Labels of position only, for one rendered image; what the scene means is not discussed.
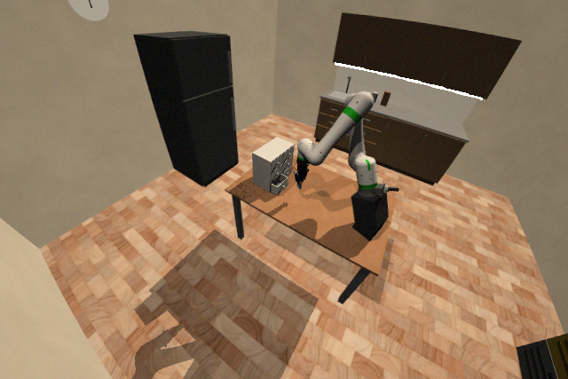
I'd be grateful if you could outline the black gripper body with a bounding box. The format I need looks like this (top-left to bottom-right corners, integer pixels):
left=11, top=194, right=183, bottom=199
left=296, top=164, right=308, bottom=174

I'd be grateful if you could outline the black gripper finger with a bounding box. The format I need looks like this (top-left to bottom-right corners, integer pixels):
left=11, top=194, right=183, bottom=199
left=300, top=168, right=309, bottom=187
left=294, top=171, right=303, bottom=189

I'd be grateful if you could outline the grey small chest of drawers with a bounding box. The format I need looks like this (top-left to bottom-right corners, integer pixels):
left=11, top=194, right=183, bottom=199
left=252, top=137, right=295, bottom=193

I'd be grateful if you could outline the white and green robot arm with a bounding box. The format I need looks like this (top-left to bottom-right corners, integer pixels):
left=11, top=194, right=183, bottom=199
left=296, top=91, right=398, bottom=199

